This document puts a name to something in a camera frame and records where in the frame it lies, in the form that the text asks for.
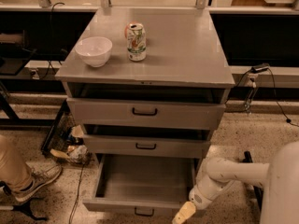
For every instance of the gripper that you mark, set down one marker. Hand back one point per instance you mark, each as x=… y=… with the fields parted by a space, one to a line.
x=199 y=197

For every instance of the beige trouser leg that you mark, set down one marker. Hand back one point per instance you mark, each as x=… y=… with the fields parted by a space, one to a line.
x=13 y=169

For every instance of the white bowl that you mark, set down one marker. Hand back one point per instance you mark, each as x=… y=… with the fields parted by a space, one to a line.
x=94 y=51

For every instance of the grey drawer cabinet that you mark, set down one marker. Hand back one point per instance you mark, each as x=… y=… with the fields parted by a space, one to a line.
x=184 y=64

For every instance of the black metal frame bar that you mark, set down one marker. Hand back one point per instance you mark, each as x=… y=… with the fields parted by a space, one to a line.
x=257 y=191

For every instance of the wire basket with trash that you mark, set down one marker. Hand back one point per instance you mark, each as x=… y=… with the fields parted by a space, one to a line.
x=64 y=141

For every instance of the grey sneaker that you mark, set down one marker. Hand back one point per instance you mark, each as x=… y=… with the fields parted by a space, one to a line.
x=40 y=180

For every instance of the grey drawer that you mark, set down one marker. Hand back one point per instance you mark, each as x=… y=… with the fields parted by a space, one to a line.
x=141 y=146
x=142 y=185
x=146 y=114

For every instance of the black power adapter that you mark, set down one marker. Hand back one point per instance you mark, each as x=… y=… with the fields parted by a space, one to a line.
x=259 y=68

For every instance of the grey bottom drawer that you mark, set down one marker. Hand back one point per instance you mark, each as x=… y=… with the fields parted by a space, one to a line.
x=142 y=185

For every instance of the grey middle drawer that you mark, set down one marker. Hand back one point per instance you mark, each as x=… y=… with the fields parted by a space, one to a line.
x=141 y=146

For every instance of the white printed drink can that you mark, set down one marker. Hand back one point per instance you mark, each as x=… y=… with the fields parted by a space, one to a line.
x=136 y=41

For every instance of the grey top drawer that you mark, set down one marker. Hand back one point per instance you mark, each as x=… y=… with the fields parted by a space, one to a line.
x=146 y=114

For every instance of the black chair base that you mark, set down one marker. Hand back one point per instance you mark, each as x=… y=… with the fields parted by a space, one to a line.
x=24 y=208

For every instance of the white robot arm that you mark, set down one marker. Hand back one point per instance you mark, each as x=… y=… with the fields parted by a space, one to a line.
x=278 y=178

